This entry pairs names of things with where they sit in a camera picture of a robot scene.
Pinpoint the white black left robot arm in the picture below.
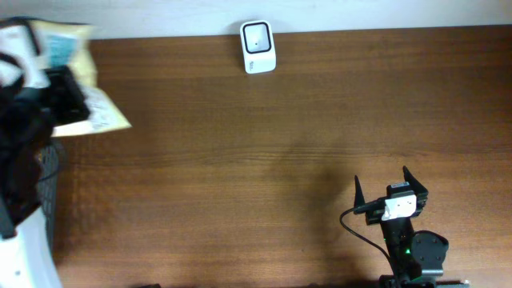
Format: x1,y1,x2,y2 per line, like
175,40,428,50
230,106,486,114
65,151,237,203
1,18,90,287

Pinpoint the dark mesh basket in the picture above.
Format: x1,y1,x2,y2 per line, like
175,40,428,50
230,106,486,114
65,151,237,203
37,139,65,250

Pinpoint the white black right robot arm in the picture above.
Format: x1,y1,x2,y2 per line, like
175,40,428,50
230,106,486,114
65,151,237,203
350,166,470,287

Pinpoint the yellow blue chip bag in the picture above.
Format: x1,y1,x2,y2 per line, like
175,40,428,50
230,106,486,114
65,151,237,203
29,19,131,137

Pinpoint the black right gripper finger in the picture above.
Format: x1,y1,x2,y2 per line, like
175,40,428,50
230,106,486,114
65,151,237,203
402,166,428,196
353,175,366,214

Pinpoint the white barcode scanner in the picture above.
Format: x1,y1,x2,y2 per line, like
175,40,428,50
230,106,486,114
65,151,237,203
239,20,277,74

